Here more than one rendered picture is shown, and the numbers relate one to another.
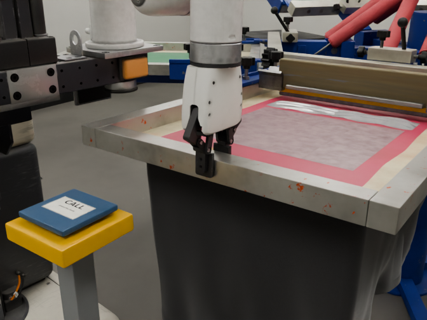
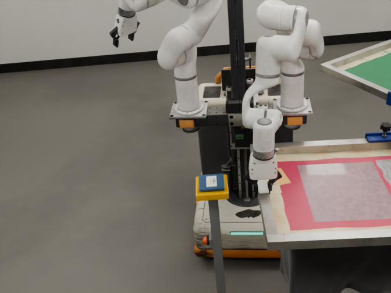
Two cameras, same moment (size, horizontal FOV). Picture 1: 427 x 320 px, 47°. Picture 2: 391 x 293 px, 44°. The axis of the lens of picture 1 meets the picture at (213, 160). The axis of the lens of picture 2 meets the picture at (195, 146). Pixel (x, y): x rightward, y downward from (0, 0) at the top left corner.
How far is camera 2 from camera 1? 1.38 m
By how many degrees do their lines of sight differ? 52
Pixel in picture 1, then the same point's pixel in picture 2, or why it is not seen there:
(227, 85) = (262, 165)
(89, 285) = (214, 208)
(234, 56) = (262, 157)
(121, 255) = not seen: hidden behind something
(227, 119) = (264, 176)
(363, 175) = (313, 226)
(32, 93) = (238, 123)
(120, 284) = not seen: hidden behind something
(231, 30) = (261, 148)
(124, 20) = (291, 98)
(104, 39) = (281, 103)
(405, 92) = not seen: outside the picture
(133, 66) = (292, 120)
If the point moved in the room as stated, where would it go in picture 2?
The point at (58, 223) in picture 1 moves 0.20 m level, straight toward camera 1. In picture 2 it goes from (201, 186) to (171, 215)
